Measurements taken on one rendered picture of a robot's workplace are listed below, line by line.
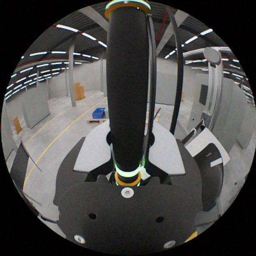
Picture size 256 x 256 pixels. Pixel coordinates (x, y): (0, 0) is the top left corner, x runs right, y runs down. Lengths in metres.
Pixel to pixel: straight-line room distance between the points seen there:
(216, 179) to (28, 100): 6.43
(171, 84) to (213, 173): 5.76
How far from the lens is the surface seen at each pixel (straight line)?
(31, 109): 6.34
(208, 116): 0.63
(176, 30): 0.17
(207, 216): 1.05
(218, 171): 0.21
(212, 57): 0.79
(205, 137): 0.54
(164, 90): 5.80
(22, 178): 2.09
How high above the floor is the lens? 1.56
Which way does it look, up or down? 31 degrees down
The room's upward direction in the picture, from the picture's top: straight up
